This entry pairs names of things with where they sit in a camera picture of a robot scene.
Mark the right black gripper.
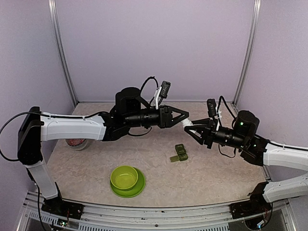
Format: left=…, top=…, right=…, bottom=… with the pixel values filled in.
left=184, top=118, right=247, bottom=150

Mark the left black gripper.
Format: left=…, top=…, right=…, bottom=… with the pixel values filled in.
left=125, top=104, right=189, bottom=128

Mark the white pill bottle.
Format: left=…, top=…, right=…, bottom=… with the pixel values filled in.
left=181, top=118, right=193, bottom=128

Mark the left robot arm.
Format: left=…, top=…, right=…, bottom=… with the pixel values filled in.
left=17, top=87, right=174, bottom=214

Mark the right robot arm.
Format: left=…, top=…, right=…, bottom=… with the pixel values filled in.
left=171, top=106, right=308, bottom=214

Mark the green bowl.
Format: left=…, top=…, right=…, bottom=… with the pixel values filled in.
left=110, top=166, right=139, bottom=191

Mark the green plate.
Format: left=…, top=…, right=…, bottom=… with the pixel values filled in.
left=110, top=168, right=145, bottom=198

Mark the red patterned white bowl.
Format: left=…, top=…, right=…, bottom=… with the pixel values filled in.
left=65, top=139, right=88, bottom=151

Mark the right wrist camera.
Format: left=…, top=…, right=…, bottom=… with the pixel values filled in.
left=206, top=99, right=222, bottom=126

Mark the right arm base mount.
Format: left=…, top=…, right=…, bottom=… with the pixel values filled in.
left=230, top=200, right=272, bottom=219

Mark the left aluminium frame post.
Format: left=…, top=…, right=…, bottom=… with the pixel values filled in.
left=48, top=0, right=79, bottom=107

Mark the aluminium frame post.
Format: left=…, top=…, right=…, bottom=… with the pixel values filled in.
left=48, top=0, right=79, bottom=107
left=232, top=0, right=262, bottom=107

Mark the aluminium front rail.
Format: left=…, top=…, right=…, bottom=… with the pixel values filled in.
left=16, top=190, right=296, bottom=231

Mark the right aluminium frame post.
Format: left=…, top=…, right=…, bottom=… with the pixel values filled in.
left=232, top=0, right=262, bottom=107

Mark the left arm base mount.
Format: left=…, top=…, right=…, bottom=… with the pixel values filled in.
left=41, top=200, right=84, bottom=220

